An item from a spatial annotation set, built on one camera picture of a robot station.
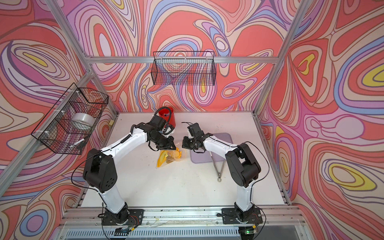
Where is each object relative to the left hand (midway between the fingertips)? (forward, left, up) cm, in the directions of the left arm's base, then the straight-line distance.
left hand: (177, 148), depth 85 cm
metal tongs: (-10, -25, -11) cm, 29 cm away
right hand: (+4, -3, -6) cm, 8 cm away
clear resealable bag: (-2, +6, -7) cm, 9 cm away
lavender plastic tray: (+1, -13, -11) cm, 17 cm away
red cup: (+27, +9, +1) cm, 29 cm away
